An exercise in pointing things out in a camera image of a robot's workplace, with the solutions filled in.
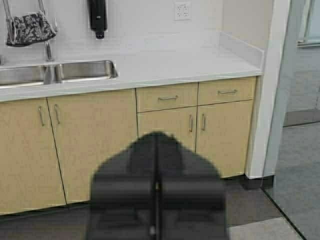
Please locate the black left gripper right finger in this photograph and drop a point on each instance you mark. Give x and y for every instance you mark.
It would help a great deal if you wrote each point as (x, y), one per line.
(193, 195)

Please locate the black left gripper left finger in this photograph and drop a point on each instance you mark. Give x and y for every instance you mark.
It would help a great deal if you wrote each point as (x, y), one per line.
(122, 194)

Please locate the black white floral cloth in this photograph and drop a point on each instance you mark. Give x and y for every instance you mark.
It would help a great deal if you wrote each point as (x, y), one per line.
(30, 29)

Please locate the beige cabinet door under sink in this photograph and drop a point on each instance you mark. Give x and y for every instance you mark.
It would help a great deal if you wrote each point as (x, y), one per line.
(88, 129)

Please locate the beige lower right cabinet door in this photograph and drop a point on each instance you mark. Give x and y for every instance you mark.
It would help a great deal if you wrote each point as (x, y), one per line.
(223, 134)

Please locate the beige lower left cabinet door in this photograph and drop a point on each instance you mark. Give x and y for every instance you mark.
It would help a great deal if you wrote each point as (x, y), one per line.
(179, 123)

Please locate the beige cabinet door far left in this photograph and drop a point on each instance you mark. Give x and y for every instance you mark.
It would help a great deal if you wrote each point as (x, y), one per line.
(30, 177)

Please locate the beige left drawer front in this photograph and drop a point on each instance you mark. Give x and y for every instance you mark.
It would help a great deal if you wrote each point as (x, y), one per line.
(166, 97)

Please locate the beige drawer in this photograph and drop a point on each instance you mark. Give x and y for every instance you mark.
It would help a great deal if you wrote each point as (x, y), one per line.
(166, 97)
(226, 90)

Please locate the beige right drawer front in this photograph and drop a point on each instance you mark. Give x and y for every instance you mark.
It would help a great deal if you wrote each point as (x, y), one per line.
(226, 90)

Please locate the chrome spring kitchen faucet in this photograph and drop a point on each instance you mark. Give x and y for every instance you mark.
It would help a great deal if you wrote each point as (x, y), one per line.
(8, 20)

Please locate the stainless steel double sink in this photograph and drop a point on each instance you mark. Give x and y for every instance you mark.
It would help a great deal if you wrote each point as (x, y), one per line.
(38, 75)

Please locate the white wall power outlet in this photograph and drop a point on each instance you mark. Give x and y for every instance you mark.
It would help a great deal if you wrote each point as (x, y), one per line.
(182, 10)

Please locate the black wall soap dispenser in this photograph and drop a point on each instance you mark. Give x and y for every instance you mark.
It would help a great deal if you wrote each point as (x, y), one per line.
(97, 10)

